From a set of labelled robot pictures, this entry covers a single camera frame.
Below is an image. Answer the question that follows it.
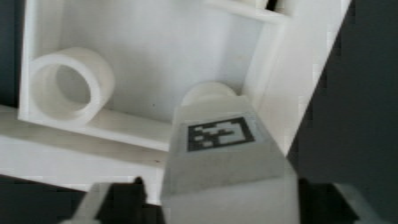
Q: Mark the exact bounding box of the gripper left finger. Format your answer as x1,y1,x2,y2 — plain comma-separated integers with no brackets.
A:
59,177,164,224

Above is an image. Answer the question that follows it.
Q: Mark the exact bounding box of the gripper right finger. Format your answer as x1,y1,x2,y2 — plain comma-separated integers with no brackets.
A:
299,178,386,224

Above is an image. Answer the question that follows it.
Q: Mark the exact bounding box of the white chair leg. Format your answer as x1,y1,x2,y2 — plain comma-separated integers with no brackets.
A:
160,82,301,224

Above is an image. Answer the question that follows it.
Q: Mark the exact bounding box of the white chair seat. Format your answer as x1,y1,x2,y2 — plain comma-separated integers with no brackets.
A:
18,0,288,150

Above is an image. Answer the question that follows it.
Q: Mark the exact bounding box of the white U-shaped fence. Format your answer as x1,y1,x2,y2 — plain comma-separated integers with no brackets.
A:
0,0,354,206

